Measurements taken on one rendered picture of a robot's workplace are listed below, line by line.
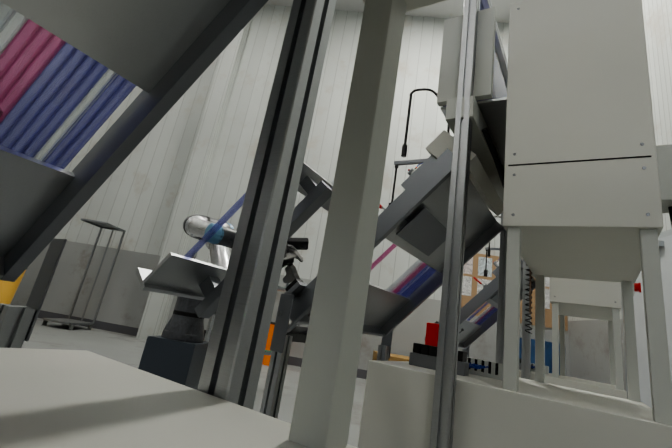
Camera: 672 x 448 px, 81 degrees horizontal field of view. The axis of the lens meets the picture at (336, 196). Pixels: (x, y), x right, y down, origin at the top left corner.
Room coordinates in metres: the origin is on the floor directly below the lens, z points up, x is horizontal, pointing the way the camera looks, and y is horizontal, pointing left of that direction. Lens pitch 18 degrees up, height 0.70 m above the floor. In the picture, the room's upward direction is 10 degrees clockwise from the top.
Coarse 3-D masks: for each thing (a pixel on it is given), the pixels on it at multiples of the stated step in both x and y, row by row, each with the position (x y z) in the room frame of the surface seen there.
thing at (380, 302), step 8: (368, 288) 1.48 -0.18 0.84; (376, 288) 1.51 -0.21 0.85; (368, 296) 1.53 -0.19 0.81; (376, 296) 1.57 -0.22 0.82; (384, 296) 1.61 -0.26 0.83; (392, 296) 1.66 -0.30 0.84; (400, 296) 1.70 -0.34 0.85; (368, 304) 1.59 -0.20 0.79; (376, 304) 1.64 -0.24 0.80; (384, 304) 1.68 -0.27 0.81; (392, 304) 1.73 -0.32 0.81; (400, 304) 1.78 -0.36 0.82; (368, 312) 1.66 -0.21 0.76; (376, 312) 1.70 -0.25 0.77; (384, 312) 1.75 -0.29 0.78; (392, 312) 1.80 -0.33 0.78; (368, 320) 1.73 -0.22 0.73; (376, 320) 1.78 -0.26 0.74; (384, 320) 1.83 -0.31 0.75
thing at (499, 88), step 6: (498, 66) 1.15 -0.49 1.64; (498, 72) 1.16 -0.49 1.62; (498, 78) 1.16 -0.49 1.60; (498, 84) 1.16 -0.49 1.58; (504, 84) 1.25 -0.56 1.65; (498, 90) 1.17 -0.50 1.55; (504, 90) 1.26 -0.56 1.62; (492, 96) 1.09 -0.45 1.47; (498, 96) 1.17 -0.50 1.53; (504, 96) 1.26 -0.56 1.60
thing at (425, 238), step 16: (448, 192) 1.21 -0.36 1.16; (416, 208) 1.19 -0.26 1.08; (432, 208) 1.24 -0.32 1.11; (480, 208) 1.42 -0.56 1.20; (400, 224) 1.22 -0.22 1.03; (416, 224) 1.19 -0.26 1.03; (432, 224) 1.25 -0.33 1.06; (480, 224) 1.54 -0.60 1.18; (400, 240) 1.31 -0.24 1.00; (416, 240) 1.28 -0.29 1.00; (432, 240) 1.34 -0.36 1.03; (416, 256) 1.47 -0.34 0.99; (432, 256) 1.55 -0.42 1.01
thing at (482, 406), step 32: (384, 384) 1.11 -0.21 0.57; (416, 384) 1.06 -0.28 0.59; (480, 384) 0.98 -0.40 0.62; (544, 384) 1.40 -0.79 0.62; (384, 416) 1.10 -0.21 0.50; (416, 416) 1.06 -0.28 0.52; (480, 416) 0.97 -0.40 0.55; (512, 416) 0.94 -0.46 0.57; (544, 416) 0.90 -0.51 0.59; (576, 416) 0.87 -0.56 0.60; (608, 416) 0.84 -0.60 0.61; (640, 416) 0.87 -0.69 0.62
